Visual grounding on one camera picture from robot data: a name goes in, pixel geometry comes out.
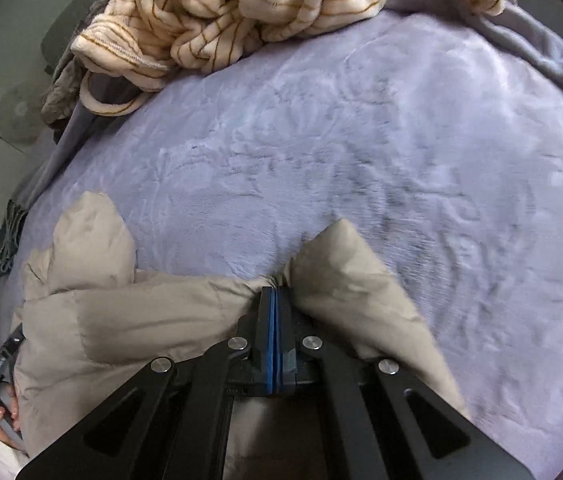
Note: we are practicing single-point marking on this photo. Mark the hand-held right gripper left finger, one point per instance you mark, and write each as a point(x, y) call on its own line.
point(266, 340)

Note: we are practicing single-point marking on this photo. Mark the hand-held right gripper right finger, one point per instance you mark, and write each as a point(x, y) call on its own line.
point(281, 340)

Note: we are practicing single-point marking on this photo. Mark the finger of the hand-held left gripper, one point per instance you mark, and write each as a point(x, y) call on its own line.
point(15, 337)

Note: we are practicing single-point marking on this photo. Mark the beige puffer jacket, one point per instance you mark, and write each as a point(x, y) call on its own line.
point(136, 320)

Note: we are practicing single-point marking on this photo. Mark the person's left hand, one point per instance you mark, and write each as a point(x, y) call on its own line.
point(4, 422)

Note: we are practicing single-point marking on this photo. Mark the bed with purple cover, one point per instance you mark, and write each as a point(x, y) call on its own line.
point(351, 160)

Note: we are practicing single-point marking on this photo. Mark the brown fluffy garment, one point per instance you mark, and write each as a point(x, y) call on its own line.
point(64, 95)

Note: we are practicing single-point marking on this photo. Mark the cream striped robe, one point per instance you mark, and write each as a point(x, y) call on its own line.
point(241, 15)

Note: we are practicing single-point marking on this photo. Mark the grey fleece blanket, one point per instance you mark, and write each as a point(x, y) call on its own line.
point(536, 45)

